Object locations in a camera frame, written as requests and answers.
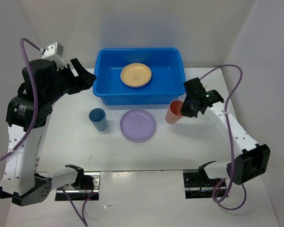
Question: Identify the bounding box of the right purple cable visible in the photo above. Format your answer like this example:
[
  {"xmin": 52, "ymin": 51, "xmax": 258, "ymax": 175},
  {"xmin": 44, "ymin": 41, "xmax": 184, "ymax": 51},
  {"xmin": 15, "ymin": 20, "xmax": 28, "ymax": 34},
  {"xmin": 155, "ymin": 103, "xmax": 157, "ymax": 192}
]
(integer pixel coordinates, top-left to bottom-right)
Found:
[{"xmin": 198, "ymin": 64, "xmax": 248, "ymax": 211}]

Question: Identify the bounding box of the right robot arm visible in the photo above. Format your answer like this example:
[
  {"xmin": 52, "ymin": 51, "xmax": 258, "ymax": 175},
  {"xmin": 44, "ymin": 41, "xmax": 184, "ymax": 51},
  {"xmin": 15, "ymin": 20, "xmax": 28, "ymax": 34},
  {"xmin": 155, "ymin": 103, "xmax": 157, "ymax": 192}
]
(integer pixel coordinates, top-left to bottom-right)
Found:
[{"xmin": 180, "ymin": 78, "xmax": 270, "ymax": 186}]

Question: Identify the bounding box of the blue plastic bin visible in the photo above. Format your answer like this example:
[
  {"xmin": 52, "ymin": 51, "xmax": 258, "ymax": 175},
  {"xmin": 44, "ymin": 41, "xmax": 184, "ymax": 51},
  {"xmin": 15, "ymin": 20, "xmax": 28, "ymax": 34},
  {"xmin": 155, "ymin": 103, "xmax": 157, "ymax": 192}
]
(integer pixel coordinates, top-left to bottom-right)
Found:
[{"xmin": 93, "ymin": 47, "xmax": 186, "ymax": 105}]

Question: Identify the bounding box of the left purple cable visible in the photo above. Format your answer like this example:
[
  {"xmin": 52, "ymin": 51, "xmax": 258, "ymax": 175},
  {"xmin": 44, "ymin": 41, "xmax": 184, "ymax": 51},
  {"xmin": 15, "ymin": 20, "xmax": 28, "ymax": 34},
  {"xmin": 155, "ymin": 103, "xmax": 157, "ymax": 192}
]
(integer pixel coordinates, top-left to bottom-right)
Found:
[{"xmin": 0, "ymin": 37, "xmax": 99, "ymax": 227}]

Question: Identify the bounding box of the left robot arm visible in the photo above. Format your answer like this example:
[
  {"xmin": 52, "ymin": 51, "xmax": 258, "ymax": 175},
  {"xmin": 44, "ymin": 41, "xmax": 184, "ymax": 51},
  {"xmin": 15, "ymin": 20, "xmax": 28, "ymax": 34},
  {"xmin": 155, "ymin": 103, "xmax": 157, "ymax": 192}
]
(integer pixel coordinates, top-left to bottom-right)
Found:
[{"xmin": 0, "ymin": 59, "xmax": 96, "ymax": 207}]

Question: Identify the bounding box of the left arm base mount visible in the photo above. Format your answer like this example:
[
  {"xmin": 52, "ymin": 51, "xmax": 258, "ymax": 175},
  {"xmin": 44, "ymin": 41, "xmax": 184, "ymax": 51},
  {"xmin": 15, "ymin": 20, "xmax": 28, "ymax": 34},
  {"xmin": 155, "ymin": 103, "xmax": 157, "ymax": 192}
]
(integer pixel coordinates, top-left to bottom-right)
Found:
[{"xmin": 52, "ymin": 171, "xmax": 101, "ymax": 201}]

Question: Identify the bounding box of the yellow plastic plate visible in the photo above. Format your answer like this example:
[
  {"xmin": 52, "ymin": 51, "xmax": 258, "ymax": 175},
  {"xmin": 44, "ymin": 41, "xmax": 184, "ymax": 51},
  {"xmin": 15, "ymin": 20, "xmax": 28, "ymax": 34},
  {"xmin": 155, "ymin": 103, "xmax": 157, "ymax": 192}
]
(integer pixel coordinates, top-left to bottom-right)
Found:
[{"xmin": 120, "ymin": 63, "xmax": 152, "ymax": 86}]

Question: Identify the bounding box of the purple cable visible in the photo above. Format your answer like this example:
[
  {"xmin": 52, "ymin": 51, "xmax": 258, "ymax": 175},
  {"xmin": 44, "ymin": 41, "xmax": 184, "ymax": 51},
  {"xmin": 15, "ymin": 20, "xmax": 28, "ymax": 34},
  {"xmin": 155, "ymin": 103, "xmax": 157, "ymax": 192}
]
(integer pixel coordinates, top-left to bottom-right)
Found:
[
  {"xmin": 0, "ymin": 37, "xmax": 99, "ymax": 227},
  {"xmin": 198, "ymin": 64, "xmax": 248, "ymax": 211}
]

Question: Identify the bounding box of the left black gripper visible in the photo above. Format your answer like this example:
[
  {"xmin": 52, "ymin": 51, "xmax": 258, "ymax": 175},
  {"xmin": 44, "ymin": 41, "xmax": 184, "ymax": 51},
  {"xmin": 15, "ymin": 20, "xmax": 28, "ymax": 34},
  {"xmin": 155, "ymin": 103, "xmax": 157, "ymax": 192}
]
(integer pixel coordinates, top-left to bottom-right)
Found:
[{"xmin": 45, "ymin": 57, "xmax": 97, "ymax": 104}]

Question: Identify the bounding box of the red plastic cup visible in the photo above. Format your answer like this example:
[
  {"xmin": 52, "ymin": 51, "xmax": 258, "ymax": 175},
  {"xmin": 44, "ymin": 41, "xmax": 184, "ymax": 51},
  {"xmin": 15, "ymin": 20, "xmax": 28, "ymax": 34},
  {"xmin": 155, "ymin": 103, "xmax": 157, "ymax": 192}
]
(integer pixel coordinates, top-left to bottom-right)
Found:
[{"xmin": 165, "ymin": 100, "xmax": 183, "ymax": 124}]

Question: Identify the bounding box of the blue plastic cup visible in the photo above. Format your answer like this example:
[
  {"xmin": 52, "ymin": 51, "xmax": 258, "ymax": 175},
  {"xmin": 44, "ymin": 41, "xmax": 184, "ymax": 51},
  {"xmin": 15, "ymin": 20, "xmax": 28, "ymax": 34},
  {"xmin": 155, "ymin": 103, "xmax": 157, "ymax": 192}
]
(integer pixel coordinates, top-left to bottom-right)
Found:
[{"xmin": 89, "ymin": 108, "xmax": 107, "ymax": 131}]

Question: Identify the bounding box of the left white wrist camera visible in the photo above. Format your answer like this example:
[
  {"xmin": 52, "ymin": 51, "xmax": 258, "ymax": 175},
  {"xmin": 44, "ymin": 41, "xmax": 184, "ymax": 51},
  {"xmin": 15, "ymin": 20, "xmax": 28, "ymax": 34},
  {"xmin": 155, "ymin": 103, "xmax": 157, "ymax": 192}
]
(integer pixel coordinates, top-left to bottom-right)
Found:
[{"xmin": 42, "ymin": 42, "xmax": 64, "ymax": 59}]

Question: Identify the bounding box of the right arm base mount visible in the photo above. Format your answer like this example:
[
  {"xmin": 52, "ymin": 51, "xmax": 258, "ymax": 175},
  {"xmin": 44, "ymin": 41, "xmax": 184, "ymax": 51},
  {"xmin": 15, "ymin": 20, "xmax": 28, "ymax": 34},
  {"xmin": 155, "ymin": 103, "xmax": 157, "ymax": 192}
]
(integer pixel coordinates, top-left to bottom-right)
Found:
[{"xmin": 183, "ymin": 170, "xmax": 221, "ymax": 199}]

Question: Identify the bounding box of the purple plastic plate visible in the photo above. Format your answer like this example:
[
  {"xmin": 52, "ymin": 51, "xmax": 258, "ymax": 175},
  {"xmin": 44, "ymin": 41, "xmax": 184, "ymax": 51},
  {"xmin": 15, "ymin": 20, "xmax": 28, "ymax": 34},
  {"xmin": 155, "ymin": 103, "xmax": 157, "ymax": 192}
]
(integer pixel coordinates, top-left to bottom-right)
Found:
[{"xmin": 120, "ymin": 109, "xmax": 156, "ymax": 143}]

